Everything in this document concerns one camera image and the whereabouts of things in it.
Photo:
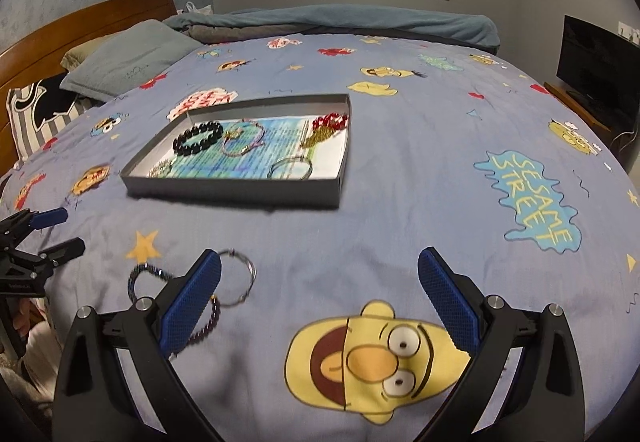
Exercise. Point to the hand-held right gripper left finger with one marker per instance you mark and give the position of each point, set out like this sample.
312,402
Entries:
192,302

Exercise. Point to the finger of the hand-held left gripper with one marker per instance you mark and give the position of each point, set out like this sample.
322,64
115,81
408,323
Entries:
47,218
67,249

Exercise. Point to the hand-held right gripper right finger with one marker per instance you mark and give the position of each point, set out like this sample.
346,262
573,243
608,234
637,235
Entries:
447,297

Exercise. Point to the grey cardboard box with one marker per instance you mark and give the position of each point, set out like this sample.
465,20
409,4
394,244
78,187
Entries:
225,189

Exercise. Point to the gold filigree pendant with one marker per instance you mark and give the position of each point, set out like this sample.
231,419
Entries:
161,168

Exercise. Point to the red bead gold jewellery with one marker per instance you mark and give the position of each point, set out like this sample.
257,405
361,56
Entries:
320,137

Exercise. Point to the striped black and white pillow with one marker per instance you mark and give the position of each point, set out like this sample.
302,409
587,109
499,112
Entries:
30,131

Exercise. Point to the blue cartoon printed bed sheet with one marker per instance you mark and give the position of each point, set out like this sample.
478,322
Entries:
425,202

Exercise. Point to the printed paper sheet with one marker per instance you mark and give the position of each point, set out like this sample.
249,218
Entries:
260,156

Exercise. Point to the olive pillow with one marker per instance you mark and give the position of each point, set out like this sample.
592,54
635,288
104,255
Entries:
75,55

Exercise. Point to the blue-grey pillow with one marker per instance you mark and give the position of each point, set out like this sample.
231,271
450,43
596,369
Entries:
125,54

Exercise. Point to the wooden headboard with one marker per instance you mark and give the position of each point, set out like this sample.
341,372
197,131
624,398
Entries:
75,19

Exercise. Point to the wooden television stand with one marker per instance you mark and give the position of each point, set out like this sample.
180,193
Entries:
555,89

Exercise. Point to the grey blanket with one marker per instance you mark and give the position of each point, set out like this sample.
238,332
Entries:
220,31

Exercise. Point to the white plastic bag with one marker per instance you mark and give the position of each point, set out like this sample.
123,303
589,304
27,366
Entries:
197,9

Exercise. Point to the black television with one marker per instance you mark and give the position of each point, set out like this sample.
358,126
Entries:
595,61

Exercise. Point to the blue duvet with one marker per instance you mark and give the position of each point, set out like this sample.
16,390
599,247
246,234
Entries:
375,24

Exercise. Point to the white wall sockets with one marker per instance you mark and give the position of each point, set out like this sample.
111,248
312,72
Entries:
627,29

